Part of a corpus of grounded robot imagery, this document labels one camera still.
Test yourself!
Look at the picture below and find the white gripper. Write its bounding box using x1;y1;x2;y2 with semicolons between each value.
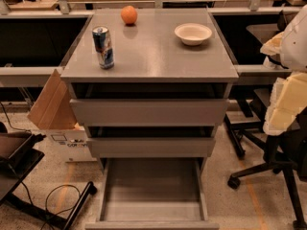
260;32;307;136

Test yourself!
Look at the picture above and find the red bull can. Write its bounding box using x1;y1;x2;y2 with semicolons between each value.
92;26;114;69

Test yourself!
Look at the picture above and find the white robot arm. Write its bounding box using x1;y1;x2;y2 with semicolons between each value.
260;5;307;136

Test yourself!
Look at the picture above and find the grey drawer cabinet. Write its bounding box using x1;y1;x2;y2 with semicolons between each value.
59;7;240;174

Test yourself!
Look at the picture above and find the grey bottom drawer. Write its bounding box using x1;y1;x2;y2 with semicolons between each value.
85;158;220;230

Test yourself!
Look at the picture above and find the grey drawer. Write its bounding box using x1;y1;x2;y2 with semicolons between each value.
85;158;220;230
87;126;215;158
71;82;227;127

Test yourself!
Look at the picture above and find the grey middle drawer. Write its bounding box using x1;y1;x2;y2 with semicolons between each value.
87;126;215;158

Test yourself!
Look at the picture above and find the grey top drawer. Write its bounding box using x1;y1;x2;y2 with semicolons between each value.
71;82;227;127

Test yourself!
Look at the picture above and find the black office chair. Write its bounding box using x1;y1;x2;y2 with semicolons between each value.
227;6;307;230

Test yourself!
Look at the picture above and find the white bowl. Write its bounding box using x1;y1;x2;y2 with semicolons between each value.
175;23;212;46

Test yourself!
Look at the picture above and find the orange fruit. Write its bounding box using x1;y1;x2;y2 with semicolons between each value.
121;6;138;25

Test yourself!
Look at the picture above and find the open cardboard box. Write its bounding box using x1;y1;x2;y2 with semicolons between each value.
28;70;95;162

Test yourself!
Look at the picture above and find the black stand left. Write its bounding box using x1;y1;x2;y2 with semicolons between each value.
0;122;98;230

